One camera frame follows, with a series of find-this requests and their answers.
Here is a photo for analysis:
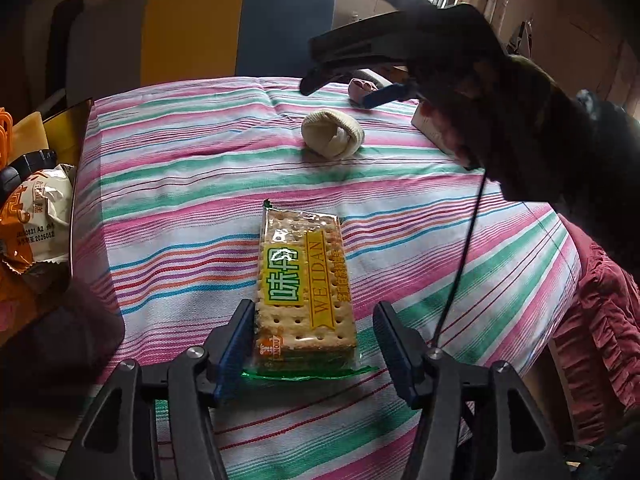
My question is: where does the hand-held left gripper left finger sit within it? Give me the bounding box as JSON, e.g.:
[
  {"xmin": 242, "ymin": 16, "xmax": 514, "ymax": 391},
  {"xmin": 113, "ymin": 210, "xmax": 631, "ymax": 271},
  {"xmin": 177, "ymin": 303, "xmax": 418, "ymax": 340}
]
[{"xmin": 56, "ymin": 299, "xmax": 257, "ymax": 480}]

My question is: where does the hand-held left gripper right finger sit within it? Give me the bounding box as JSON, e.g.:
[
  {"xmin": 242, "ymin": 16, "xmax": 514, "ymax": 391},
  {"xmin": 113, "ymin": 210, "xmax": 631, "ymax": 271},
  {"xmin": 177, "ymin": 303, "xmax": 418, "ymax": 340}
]
[{"xmin": 372, "ymin": 301, "xmax": 571, "ymax": 480}]

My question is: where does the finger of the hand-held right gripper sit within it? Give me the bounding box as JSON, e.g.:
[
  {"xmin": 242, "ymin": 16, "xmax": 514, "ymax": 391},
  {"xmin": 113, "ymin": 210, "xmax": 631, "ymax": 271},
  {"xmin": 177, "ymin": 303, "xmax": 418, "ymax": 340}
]
[
  {"xmin": 362, "ymin": 82, "xmax": 419, "ymax": 109},
  {"xmin": 300, "ymin": 11, "xmax": 410, "ymax": 97}
]

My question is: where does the pink round toy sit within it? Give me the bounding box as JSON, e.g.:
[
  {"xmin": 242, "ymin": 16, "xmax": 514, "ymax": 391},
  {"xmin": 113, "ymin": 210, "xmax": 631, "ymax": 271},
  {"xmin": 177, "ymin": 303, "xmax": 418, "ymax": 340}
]
[{"xmin": 349, "ymin": 78, "xmax": 378, "ymax": 106}]

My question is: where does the cracker packet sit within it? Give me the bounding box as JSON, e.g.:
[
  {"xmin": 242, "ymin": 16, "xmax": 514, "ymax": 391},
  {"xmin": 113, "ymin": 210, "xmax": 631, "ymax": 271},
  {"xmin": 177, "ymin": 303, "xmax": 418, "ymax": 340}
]
[{"xmin": 241, "ymin": 199, "xmax": 378, "ymax": 381}]

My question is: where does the orange snack bag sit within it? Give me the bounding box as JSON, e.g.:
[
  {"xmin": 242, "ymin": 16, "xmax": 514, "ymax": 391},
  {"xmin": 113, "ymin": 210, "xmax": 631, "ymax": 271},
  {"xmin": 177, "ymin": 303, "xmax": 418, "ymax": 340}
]
[{"xmin": 0, "ymin": 164, "xmax": 76, "ymax": 321}]

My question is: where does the gold cardboard container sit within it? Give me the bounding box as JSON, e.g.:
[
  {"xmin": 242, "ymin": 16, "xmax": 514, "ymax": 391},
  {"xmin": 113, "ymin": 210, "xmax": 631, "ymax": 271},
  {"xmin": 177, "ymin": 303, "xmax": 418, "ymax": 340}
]
[{"xmin": 0, "ymin": 97, "xmax": 96, "ymax": 346}]

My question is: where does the black toy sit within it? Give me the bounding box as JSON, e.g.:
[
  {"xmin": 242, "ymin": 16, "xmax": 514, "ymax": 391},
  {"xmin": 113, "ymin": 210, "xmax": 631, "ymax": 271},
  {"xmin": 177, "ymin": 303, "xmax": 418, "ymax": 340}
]
[{"xmin": 0, "ymin": 150, "xmax": 57, "ymax": 196}]

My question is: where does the person's right hand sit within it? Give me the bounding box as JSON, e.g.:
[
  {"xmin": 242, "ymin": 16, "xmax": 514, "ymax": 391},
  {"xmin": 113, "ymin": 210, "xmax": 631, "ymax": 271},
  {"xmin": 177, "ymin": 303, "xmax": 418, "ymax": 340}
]
[{"xmin": 422, "ymin": 62, "xmax": 506, "ymax": 171}]

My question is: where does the small beige box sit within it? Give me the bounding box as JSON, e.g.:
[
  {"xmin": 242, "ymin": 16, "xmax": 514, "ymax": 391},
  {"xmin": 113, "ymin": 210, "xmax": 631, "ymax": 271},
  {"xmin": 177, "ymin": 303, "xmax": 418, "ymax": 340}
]
[{"xmin": 411, "ymin": 102, "xmax": 463, "ymax": 153}]

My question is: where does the rolled beige sock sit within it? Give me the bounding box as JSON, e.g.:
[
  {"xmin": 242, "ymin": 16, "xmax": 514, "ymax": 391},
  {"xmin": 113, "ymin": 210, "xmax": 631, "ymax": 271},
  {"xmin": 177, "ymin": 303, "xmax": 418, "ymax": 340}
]
[{"xmin": 301, "ymin": 108, "xmax": 365, "ymax": 157}]

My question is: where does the blue yellow armchair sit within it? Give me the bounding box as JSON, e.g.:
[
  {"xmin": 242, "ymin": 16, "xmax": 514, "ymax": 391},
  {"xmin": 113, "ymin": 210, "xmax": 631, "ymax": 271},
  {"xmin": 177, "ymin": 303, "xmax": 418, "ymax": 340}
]
[{"xmin": 67, "ymin": 0, "xmax": 381, "ymax": 106}]

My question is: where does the striped blanket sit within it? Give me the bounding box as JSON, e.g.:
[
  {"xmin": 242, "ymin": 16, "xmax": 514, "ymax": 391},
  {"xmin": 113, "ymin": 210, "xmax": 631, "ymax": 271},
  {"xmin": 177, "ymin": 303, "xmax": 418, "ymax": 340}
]
[{"xmin": 30, "ymin": 76, "xmax": 583, "ymax": 480}]

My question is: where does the yellow cardboard box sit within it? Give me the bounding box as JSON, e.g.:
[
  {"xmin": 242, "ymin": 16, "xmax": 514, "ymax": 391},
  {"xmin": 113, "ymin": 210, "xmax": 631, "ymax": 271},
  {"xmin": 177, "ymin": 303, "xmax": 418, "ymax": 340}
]
[{"xmin": 10, "ymin": 110, "xmax": 51, "ymax": 161}]

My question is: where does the black cable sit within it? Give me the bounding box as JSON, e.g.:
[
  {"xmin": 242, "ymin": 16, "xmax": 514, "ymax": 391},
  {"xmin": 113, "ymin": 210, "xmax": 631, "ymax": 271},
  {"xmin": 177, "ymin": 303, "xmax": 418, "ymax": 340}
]
[{"xmin": 432, "ymin": 165, "xmax": 488, "ymax": 353}]

